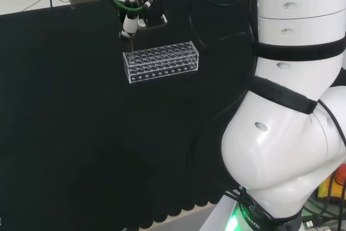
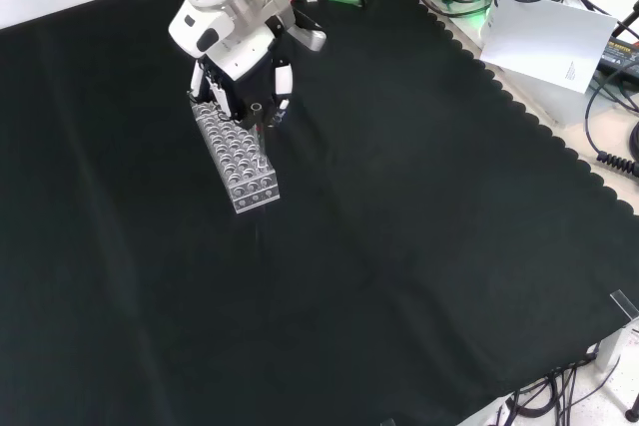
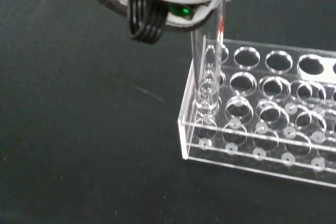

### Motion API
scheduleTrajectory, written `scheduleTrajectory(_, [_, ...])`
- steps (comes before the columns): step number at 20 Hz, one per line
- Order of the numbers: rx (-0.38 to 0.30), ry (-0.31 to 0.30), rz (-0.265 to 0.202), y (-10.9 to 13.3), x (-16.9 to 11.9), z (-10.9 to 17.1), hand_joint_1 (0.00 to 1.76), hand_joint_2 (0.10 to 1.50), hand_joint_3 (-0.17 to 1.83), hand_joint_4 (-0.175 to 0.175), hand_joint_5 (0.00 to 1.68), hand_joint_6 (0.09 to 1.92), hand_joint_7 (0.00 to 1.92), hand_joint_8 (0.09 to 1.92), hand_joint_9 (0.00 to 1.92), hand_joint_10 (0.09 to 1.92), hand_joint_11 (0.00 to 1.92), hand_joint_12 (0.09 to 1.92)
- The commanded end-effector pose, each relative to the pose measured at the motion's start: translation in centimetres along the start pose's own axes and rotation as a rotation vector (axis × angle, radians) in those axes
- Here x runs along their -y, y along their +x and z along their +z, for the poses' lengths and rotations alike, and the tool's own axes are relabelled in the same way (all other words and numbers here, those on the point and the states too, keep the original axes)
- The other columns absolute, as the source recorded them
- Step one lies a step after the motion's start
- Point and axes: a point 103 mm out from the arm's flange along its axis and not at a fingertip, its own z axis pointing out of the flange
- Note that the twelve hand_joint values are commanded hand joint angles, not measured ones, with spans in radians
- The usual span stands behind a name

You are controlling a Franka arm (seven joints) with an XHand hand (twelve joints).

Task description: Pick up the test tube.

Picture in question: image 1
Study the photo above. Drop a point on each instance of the clear glass test tube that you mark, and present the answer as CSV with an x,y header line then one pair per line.
x,y
131,45

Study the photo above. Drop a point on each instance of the clear plastic test tube rack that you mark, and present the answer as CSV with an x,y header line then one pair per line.
x,y
162,66

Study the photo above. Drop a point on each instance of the clear cloth clip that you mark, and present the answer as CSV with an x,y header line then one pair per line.
x,y
73,6

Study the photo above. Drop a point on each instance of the black bench cloth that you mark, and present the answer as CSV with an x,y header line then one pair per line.
x,y
67,106

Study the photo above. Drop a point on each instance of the yellow stop button box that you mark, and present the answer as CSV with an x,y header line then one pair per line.
x,y
328,187

